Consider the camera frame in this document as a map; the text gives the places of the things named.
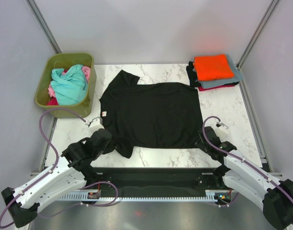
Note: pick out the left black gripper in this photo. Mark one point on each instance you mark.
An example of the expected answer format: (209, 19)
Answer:
(111, 146)

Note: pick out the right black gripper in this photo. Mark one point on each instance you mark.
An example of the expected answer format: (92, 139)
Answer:
(199, 143)

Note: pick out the olive green plastic bin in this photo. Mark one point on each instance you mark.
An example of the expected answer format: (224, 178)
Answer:
(65, 61)

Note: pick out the black t shirt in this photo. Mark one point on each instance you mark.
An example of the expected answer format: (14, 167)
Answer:
(157, 116)
(192, 76)

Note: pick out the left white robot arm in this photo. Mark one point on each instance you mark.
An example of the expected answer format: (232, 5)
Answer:
(71, 171)

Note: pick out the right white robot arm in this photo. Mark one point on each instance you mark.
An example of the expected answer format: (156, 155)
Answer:
(272, 195)

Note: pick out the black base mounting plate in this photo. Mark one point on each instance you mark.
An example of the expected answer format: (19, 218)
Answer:
(155, 181)

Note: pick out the red garment in bin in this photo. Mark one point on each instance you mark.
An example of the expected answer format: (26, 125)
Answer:
(52, 102)

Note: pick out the teal t shirt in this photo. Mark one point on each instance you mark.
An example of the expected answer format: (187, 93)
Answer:
(71, 87)

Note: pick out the folded crimson t shirt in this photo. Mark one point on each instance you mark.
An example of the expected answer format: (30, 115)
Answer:
(201, 89)

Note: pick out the pink t shirt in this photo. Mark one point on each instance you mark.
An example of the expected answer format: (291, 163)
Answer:
(85, 70)

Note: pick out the folded black t shirt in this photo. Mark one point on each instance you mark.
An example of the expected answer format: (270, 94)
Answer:
(192, 76)

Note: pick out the folded grey t shirt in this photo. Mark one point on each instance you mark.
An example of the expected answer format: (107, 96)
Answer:
(215, 83)

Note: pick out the folded orange t shirt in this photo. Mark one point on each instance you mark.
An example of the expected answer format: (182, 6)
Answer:
(210, 68)

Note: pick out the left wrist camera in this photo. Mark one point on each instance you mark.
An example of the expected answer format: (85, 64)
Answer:
(95, 124)

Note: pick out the white slotted cable duct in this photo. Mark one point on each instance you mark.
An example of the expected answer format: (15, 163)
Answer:
(207, 196)

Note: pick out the left aluminium frame post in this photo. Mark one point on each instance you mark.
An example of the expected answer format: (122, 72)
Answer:
(43, 24)

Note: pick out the aluminium frame post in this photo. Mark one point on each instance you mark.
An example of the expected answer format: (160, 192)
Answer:
(43, 24)
(257, 33)

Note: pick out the right aluminium frame post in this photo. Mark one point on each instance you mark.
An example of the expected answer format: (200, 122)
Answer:
(257, 33)

